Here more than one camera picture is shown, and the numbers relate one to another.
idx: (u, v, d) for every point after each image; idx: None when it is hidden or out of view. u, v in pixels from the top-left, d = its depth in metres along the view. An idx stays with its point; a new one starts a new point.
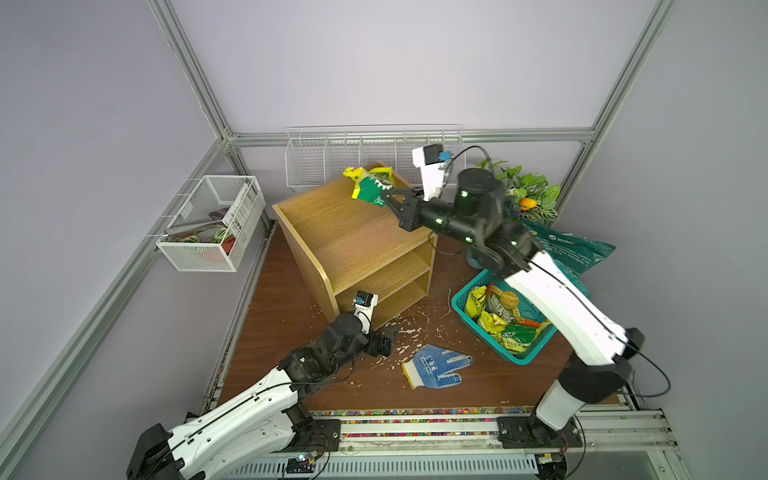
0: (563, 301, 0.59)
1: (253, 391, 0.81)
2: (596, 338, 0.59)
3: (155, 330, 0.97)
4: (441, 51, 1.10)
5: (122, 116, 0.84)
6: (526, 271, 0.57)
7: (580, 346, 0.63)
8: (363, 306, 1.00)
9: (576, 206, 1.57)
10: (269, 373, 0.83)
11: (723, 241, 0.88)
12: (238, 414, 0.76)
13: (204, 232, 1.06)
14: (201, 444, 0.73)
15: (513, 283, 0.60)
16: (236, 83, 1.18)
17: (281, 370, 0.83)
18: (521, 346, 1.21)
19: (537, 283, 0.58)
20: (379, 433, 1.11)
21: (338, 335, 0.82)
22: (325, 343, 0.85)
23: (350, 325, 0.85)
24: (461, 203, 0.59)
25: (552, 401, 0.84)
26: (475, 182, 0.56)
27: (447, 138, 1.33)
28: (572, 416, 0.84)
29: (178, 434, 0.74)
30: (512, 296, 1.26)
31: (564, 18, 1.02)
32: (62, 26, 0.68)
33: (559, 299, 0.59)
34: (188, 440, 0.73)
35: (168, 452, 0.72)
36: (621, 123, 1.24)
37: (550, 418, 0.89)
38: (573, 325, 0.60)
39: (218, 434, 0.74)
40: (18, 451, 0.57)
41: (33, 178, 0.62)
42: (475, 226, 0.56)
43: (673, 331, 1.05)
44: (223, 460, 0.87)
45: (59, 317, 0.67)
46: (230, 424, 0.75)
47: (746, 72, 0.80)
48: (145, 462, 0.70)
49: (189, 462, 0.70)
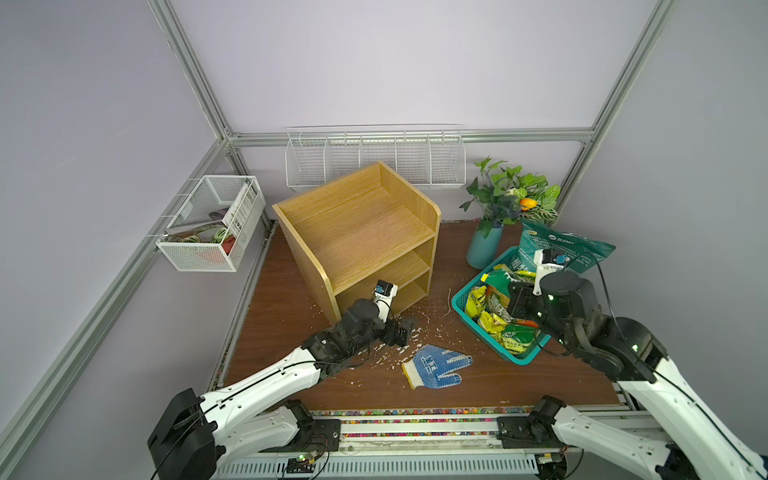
0: (689, 414, 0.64)
1: (279, 366, 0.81)
2: (735, 468, 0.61)
3: (155, 330, 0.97)
4: (441, 51, 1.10)
5: (122, 116, 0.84)
6: (643, 376, 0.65)
7: (716, 474, 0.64)
8: (383, 295, 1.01)
9: (576, 205, 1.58)
10: (294, 351, 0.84)
11: (723, 242, 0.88)
12: (266, 385, 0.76)
13: (204, 232, 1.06)
14: (232, 410, 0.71)
15: (639, 391, 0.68)
16: (236, 83, 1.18)
17: (304, 349, 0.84)
18: (521, 346, 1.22)
19: (664, 395, 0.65)
20: (379, 433, 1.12)
21: (359, 317, 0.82)
22: (343, 327, 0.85)
23: (368, 309, 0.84)
24: (552, 303, 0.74)
25: (603, 444, 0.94)
26: (559, 286, 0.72)
27: (447, 139, 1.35)
28: (591, 448, 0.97)
29: (210, 399, 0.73)
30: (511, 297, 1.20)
31: (564, 19, 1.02)
32: (62, 26, 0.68)
33: (686, 415, 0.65)
34: (220, 405, 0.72)
35: (198, 417, 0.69)
36: (621, 123, 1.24)
37: (565, 437, 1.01)
38: (706, 450, 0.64)
39: (250, 402, 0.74)
40: (18, 452, 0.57)
41: (34, 178, 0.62)
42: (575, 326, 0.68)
43: (673, 332, 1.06)
44: (240, 439, 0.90)
45: (60, 316, 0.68)
46: (261, 393, 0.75)
47: (745, 72, 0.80)
48: (173, 428, 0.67)
49: (222, 426, 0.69)
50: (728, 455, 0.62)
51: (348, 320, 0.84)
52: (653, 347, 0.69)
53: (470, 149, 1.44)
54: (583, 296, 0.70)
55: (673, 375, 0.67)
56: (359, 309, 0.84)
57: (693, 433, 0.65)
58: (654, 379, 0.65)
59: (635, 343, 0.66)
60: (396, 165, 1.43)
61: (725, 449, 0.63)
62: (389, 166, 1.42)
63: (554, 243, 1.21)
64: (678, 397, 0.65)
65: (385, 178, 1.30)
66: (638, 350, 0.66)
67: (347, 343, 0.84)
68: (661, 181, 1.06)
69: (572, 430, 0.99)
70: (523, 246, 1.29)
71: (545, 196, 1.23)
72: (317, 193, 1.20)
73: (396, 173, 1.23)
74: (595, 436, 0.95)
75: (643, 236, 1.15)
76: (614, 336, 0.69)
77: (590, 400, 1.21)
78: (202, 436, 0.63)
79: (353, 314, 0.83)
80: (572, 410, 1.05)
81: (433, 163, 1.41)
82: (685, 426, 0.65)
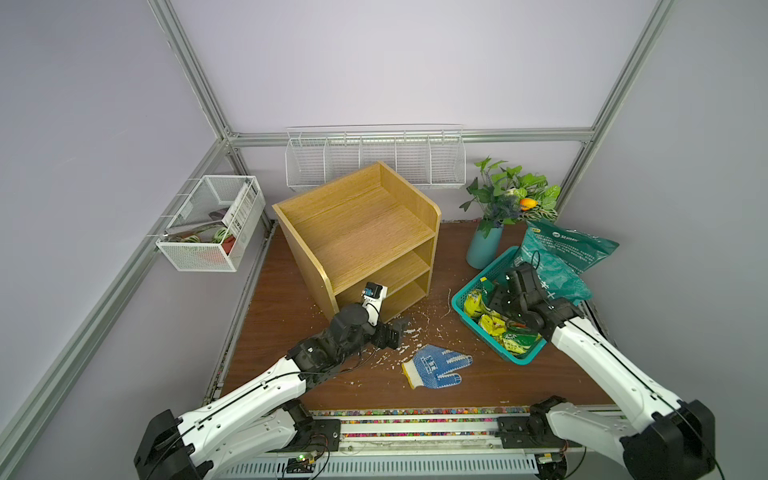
0: (594, 352, 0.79)
1: (261, 379, 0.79)
2: (634, 391, 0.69)
3: (154, 330, 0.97)
4: (440, 52, 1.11)
5: (122, 116, 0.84)
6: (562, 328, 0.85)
7: (632, 410, 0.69)
8: (372, 298, 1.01)
9: (576, 206, 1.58)
10: (278, 362, 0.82)
11: (722, 242, 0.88)
12: (247, 401, 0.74)
13: (204, 232, 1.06)
14: (211, 431, 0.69)
15: (562, 344, 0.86)
16: (236, 83, 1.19)
17: (289, 359, 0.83)
18: (521, 348, 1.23)
19: (571, 336, 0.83)
20: (379, 433, 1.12)
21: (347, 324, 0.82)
22: (331, 334, 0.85)
23: (359, 315, 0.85)
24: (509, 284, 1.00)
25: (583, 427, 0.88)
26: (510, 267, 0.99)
27: (448, 139, 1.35)
28: (578, 437, 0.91)
29: (188, 421, 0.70)
30: None
31: (565, 17, 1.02)
32: (61, 25, 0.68)
33: (592, 352, 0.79)
34: (197, 427, 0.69)
35: (178, 438, 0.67)
36: (621, 123, 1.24)
37: (557, 426, 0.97)
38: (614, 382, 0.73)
39: (229, 420, 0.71)
40: (18, 451, 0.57)
41: (32, 177, 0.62)
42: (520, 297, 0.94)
43: (672, 332, 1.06)
44: (229, 451, 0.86)
45: (60, 316, 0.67)
46: (241, 410, 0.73)
47: (746, 71, 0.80)
48: (154, 449, 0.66)
49: (199, 449, 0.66)
50: (630, 383, 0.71)
51: (336, 327, 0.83)
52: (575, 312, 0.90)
53: (471, 148, 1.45)
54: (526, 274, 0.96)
55: (584, 326, 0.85)
56: (349, 315, 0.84)
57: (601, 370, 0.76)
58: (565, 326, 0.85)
59: (554, 305, 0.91)
60: (396, 165, 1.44)
61: (629, 379, 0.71)
62: (389, 166, 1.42)
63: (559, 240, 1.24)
64: (584, 338, 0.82)
65: (385, 178, 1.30)
66: (554, 308, 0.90)
67: (336, 350, 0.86)
68: (660, 180, 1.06)
69: (562, 414, 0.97)
70: (526, 243, 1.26)
71: (545, 196, 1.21)
72: (317, 193, 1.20)
73: (396, 173, 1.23)
74: (578, 417, 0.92)
75: (643, 236, 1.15)
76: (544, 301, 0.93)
77: (590, 400, 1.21)
78: (180, 460, 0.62)
79: (340, 322, 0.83)
80: (573, 406, 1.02)
81: (434, 164, 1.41)
82: (596, 363, 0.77)
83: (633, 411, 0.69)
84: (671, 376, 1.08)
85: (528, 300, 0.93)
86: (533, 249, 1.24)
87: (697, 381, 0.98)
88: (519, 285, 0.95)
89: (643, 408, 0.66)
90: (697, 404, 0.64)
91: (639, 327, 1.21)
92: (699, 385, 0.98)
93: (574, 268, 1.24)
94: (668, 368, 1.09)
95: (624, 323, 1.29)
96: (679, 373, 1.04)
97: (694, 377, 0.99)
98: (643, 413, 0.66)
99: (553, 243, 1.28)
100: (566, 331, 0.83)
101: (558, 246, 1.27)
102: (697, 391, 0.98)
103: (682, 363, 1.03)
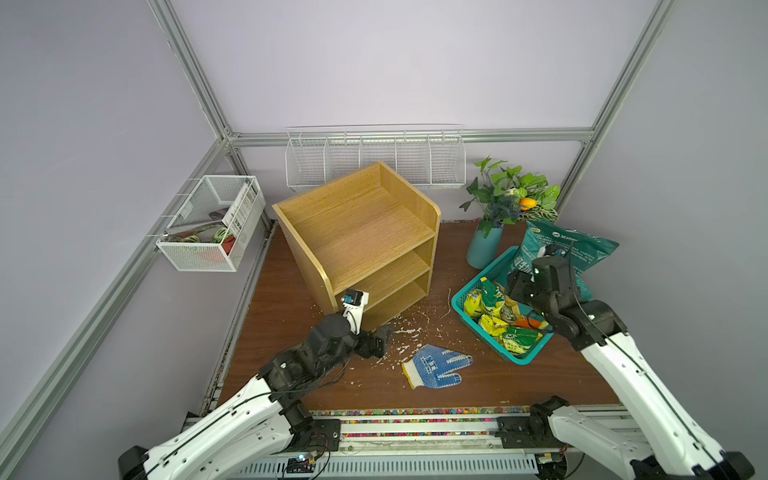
0: (636, 383, 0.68)
1: (230, 404, 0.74)
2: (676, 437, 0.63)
3: (155, 330, 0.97)
4: (440, 51, 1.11)
5: (122, 117, 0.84)
6: (601, 345, 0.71)
7: (665, 450, 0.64)
8: (353, 305, 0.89)
9: (576, 206, 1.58)
10: (248, 383, 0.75)
11: (722, 242, 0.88)
12: (214, 431, 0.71)
13: (204, 232, 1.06)
14: (177, 466, 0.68)
15: (593, 358, 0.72)
16: (236, 83, 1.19)
17: (260, 379, 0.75)
18: (521, 348, 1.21)
19: (613, 361, 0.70)
20: (379, 433, 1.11)
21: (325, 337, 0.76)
22: (309, 347, 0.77)
23: (338, 327, 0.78)
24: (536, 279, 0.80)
25: (589, 441, 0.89)
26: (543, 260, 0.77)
27: (448, 139, 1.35)
28: (582, 447, 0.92)
29: (154, 456, 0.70)
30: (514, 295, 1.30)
31: (565, 17, 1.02)
32: (61, 25, 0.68)
33: (633, 383, 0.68)
34: (162, 463, 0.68)
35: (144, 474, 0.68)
36: (621, 123, 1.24)
37: (558, 431, 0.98)
38: (652, 419, 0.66)
39: (194, 454, 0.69)
40: (19, 451, 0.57)
41: (32, 177, 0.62)
42: (551, 299, 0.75)
43: (672, 332, 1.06)
44: (216, 469, 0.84)
45: (60, 316, 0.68)
46: (207, 442, 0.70)
47: (746, 71, 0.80)
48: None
49: None
50: (673, 427, 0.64)
51: (313, 340, 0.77)
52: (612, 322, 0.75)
53: (471, 148, 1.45)
54: (561, 271, 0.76)
55: (626, 346, 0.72)
56: (328, 328, 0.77)
57: (640, 403, 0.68)
58: (605, 344, 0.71)
59: (595, 312, 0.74)
60: (396, 165, 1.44)
61: (671, 421, 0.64)
62: (389, 166, 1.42)
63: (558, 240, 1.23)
64: (627, 364, 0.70)
65: (385, 178, 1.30)
66: (595, 317, 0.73)
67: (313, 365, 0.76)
68: (660, 180, 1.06)
69: (566, 422, 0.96)
70: (526, 243, 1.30)
71: (545, 196, 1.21)
72: (317, 193, 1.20)
73: (396, 173, 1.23)
74: (584, 428, 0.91)
75: (643, 236, 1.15)
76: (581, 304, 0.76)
77: (590, 400, 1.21)
78: None
79: (319, 335, 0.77)
80: (573, 410, 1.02)
81: (434, 164, 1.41)
82: (635, 395, 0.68)
83: (666, 451, 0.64)
84: (671, 376, 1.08)
85: (559, 303, 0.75)
86: (533, 250, 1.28)
87: (697, 381, 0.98)
88: (551, 284, 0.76)
89: (684, 458, 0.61)
90: (742, 457, 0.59)
91: (639, 327, 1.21)
92: (699, 385, 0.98)
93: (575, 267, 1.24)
94: (668, 368, 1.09)
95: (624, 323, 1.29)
96: (680, 373, 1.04)
97: (695, 377, 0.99)
98: (683, 463, 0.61)
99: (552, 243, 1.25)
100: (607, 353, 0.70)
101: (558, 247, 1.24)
102: (697, 391, 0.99)
103: (682, 363, 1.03)
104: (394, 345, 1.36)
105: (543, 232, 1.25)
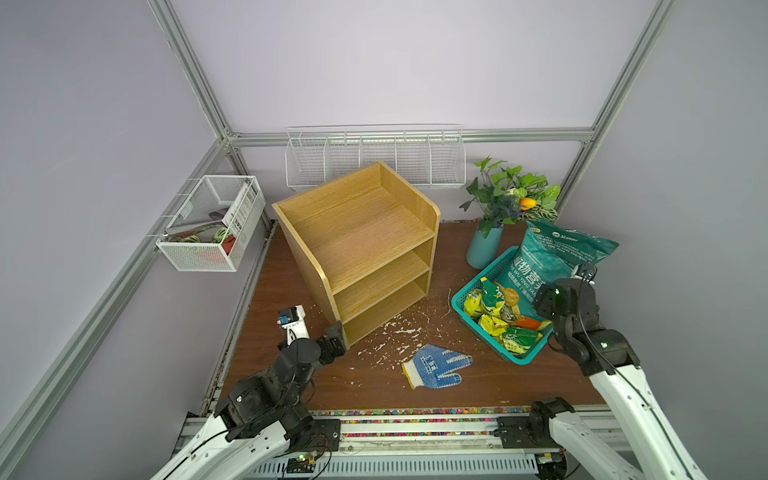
0: (639, 415, 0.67)
1: (190, 448, 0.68)
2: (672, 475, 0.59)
3: (155, 330, 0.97)
4: (440, 52, 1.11)
5: (122, 117, 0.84)
6: (608, 374, 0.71)
7: None
8: (290, 324, 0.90)
9: (576, 206, 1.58)
10: (206, 422, 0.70)
11: (722, 242, 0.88)
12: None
13: (204, 232, 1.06)
14: None
15: (601, 387, 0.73)
16: (236, 84, 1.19)
17: (217, 416, 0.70)
18: (521, 349, 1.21)
19: (619, 390, 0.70)
20: (379, 433, 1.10)
21: (290, 363, 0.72)
22: (276, 373, 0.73)
23: (308, 351, 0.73)
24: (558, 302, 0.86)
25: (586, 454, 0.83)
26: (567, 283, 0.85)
27: (447, 139, 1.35)
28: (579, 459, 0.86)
29: None
30: (512, 292, 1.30)
31: (565, 17, 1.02)
32: (62, 26, 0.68)
33: (637, 414, 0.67)
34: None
35: None
36: (621, 123, 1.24)
37: (557, 434, 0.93)
38: (648, 455, 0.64)
39: None
40: (19, 451, 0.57)
41: (32, 177, 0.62)
42: (566, 321, 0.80)
43: (672, 332, 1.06)
44: None
45: (61, 315, 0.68)
46: None
47: (747, 71, 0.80)
48: None
49: None
50: (670, 463, 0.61)
51: (281, 366, 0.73)
52: (627, 354, 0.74)
53: (471, 148, 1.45)
54: (582, 296, 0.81)
55: (636, 380, 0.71)
56: (295, 353, 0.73)
57: (640, 435, 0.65)
58: (614, 373, 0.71)
59: (609, 342, 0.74)
60: (395, 165, 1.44)
61: (669, 458, 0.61)
62: (389, 166, 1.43)
63: (558, 240, 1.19)
64: (632, 396, 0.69)
65: (385, 178, 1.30)
66: (607, 347, 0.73)
67: (278, 392, 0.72)
68: (660, 180, 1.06)
69: (566, 429, 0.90)
70: (527, 244, 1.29)
71: (545, 196, 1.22)
72: (317, 193, 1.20)
73: (396, 173, 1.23)
74: (585, 442, 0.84)
75: (643, 236, 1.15)
76: (596, 333, 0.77)
77: (589, 400, 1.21)
78: None
79: (284, 360, 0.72)
80: (578, 417, 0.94)
81: (434, 164, 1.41)
82: (637, 427, 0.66)
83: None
84: (669, 377, 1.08)
85: (574, 326, 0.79)
86: (533, 250, 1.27)
87: (697, 381, 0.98)
88: (569, 306, 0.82)
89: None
90: None
91: (638, 327, 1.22)
92: (699, 385, 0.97)
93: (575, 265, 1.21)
94: (667, 367, 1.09)
95: (623, 323, 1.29)
96: (680, 373, 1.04)
97: (694, 377, 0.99)
98: None
99: (553, 243, 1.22)
100: (614, 383, 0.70)
101: (558, 247, 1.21)
102: (697, 391, 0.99)
103: (682, 362, 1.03)
104: (394, 345, 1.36)
105: (543, 232, 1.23)
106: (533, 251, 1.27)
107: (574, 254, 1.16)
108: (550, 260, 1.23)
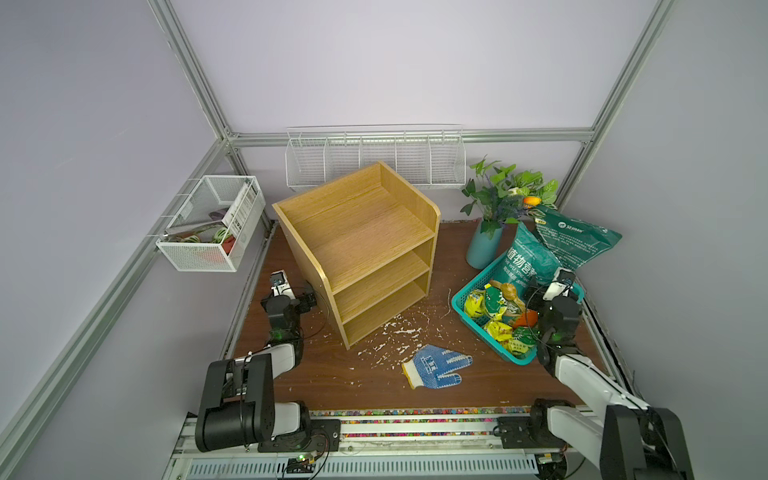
0: (583, 371, 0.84)
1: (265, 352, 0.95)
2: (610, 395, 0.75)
3: (154, 330, 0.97)
4: (441, 53, 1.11)
5: (122, 116, 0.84)
6: (559, 366, 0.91)
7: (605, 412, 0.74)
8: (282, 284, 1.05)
9: (577, 206, 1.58)
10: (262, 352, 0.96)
11: (723, 242, 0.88)
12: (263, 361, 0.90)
13: (204, 232, 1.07)
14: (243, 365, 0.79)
15: (562, 374, 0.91)
16: (236, 83, 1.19)
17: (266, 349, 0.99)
18: (525, 346, 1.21)
19: (569, 360, 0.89)
20: (379, 433, 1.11)
21: (281, 309, 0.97)
22: (278, 326, 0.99)
23: (279, 302, 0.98)
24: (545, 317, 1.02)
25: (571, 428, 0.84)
26: (559, 301, 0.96)
27: (448, 139, 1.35)
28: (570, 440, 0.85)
29: (237, 369, 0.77)
30: (512, 287, 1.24)
31: (565, 17, 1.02)
32: (62, 26, 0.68)
33: (582, 372, 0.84)
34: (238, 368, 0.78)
35: None
36: (621, 124, 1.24)
37: (554, 423, 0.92)
38: (592, 392, 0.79)
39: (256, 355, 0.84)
40: (18, 452, 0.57)
41: (30, 177, 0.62)
42: (546, 334, 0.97)
43: (672, 331, 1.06)
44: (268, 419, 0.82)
45: (61, 315, 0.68)
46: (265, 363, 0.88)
47: (749, 71, 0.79)
48: None
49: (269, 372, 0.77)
50: (606, 388, 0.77)
51: (277, 320, 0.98)
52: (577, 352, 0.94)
53: (471, 149, 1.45)
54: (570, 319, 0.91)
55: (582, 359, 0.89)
56: (277, 303, 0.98)
57: (586, 387, 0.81)
58: (563, 357, 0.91)
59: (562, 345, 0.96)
60: (395, 165, 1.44)
61: (603, 384, 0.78)
62: (389, 166, 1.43)
63: (564, 229, 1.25)
64: (580, 363, 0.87)
65: (385, 178, 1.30)
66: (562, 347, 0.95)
67: (289, 332, 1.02)
68: (660, 180, 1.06)
69: (562, 411, 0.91)
70: (518, 237, 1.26)
71: (545, 190, 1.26)
72: (317, 193, 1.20)
73: (396, 173, 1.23)
74: (576, 419, 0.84)
75: (643, 236, 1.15)
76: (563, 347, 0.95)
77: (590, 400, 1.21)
78: None
79: (276, 314, 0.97)
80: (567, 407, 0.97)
81: (434, 164, 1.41)
82: (585, 383, 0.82)
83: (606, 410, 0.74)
84: (669, 376, 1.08)
85: (550, 338, 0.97)
86: (525, 242, 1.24)
87: (697, 380, 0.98)
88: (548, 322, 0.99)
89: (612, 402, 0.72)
90: (667, 410, 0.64)
91: (638, 328, 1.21)
92: (699, 385, 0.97)
93: (577, 257, 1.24)
94: (667, 367, 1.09)
95: (623, 323, 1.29)
96: (680, 373, 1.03)
97: (695, 377, 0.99)
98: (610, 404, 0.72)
99: (558, 235, 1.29)
100: (565, 359, 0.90)
101: (562, 239, 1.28)
102: (693, 391, 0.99)
103: (681, 362, 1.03)
104: (394, 345, 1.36)
105: (549, 223, 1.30)
106: (525, 244, 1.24)
107: (578, 243, 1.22)
108: (544, 251, 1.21)
